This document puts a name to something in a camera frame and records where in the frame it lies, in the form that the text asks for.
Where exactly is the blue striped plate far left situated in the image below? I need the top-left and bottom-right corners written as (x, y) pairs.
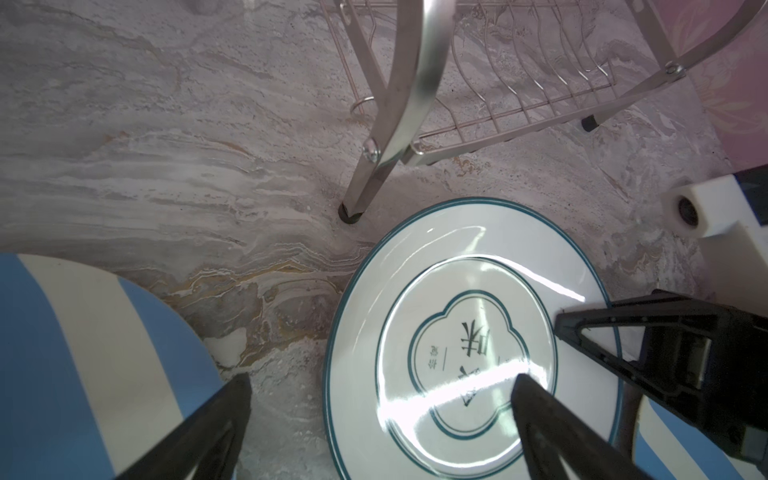
top-left (1, 253), bottom-right (222, 479)

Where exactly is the blue striped plate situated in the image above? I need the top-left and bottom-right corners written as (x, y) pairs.
top-left (1, 253), bottom-right (222, 479)
top-left (632, 397), bottom-right (763, 479)

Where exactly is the blue striped plate front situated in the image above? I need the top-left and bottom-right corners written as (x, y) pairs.
top-left (632, 397), bottom-right (763, 479)

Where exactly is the silver wire dish rack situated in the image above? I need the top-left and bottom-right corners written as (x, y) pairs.
top-left (321, 1), bottom-right (767, 224)

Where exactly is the white plate green quatrefoil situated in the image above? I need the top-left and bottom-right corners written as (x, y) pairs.
top-left (323, 197), bottom-right (623, 479)

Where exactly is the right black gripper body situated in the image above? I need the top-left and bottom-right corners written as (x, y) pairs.
top-left (638, 300), bottom-right (767, 462)

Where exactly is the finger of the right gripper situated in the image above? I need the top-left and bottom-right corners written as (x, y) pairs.
top-left (554, 290), bottom-right (729, 432)

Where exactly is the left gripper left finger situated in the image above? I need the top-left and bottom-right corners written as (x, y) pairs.
top-left (119, 373), bottom-right (252, 479)

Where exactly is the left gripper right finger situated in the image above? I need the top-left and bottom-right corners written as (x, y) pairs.
top-left (511, 374), bottom-right (649, 479)

